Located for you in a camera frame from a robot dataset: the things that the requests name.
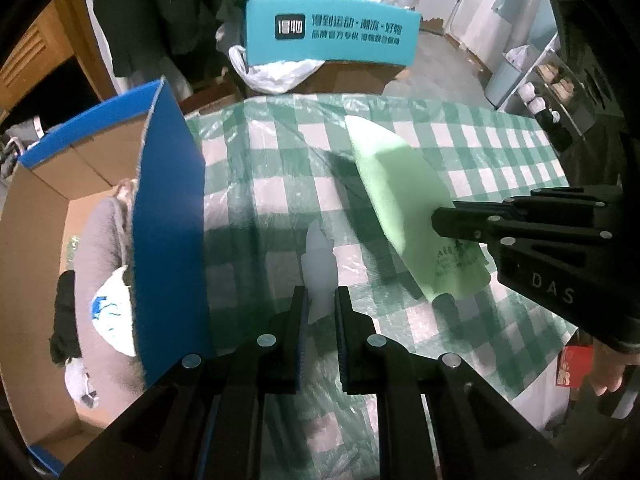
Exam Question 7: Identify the light blue bin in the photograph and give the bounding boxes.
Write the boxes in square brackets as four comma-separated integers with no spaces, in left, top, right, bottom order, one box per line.
[484,60,526,111]

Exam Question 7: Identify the white plastic piece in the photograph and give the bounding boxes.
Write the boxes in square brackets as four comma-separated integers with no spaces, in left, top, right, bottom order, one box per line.
[300,220,338,326]

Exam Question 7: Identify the green soft packet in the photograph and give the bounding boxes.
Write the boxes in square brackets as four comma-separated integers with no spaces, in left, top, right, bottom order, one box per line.
[344,115,493,303]

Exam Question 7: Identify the grey white rolled cloth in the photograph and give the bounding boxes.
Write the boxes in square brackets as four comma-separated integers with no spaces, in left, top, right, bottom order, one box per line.
[65,360,98,406]

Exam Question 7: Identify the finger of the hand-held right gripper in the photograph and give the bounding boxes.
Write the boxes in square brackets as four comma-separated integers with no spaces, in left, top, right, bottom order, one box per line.
[431,205,616,247]
[452,185,623,211]

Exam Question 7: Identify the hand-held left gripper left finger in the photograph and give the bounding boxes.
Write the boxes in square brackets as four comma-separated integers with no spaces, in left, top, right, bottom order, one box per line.
[60,285,311,480]

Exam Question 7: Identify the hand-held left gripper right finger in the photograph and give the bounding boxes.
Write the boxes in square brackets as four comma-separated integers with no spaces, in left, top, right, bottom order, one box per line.
[334,286,576,480]

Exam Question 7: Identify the white blue printed cloth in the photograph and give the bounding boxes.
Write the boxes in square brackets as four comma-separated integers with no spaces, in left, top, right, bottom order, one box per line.
[90,265,138,358]

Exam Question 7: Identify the dark hanging jacket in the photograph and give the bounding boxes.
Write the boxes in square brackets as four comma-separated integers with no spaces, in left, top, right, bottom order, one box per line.
[95,0,251,91]

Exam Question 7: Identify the red paper item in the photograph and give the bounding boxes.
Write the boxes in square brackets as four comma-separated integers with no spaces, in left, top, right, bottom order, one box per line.
[556,345,593,391]

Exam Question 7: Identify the teal printed box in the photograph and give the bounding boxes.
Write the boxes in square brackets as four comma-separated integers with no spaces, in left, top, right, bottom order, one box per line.
[244,0,418,68]

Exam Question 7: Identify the cardboard box with blue rim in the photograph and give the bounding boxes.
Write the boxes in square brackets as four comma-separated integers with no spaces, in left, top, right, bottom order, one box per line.
[0,77,216,478]

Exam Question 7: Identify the shoe rack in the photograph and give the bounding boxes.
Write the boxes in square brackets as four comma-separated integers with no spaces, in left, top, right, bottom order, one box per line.
[517,50,588,153]

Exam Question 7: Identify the white plastic bag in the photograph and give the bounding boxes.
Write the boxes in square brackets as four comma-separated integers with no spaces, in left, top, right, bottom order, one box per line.
[229,45,327,95]

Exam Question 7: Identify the person's right hand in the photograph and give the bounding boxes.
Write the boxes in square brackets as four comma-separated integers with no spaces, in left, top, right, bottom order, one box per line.
[590,342,628,396]

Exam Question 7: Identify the green checked tablecloth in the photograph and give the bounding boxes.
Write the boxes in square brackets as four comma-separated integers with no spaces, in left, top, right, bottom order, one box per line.
[182,92,581,480]

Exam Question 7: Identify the wooden louvered cabinet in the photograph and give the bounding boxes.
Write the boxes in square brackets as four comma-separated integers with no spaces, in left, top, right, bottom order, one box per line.
[0,0,118,126]

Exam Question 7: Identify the brown cardboard box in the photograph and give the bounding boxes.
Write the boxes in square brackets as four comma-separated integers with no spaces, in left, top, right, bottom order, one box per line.
[295,60,401,96]

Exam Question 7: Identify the black fuzzy cloth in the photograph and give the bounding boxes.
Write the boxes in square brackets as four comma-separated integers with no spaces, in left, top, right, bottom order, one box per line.
[49,270,83,366]

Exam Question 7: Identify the large grey knit garment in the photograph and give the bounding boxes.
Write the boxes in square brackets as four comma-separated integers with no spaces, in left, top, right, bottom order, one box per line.
[72,180,146,401]

